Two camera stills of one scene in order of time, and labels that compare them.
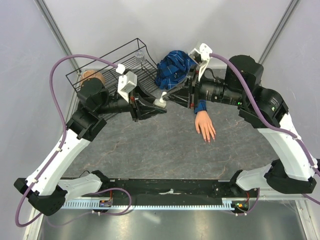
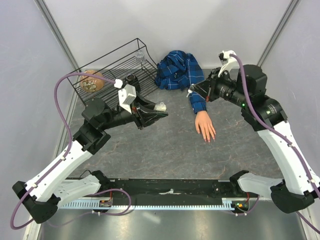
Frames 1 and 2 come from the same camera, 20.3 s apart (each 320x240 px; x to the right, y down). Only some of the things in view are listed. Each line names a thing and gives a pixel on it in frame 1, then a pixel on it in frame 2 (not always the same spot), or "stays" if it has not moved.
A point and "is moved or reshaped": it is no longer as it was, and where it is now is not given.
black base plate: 166,192 stays
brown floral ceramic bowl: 89,74 stays
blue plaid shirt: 173,70 stays
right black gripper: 186,98 → 212,81
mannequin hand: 203,121 stays
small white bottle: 161,99 is moved or reshaped
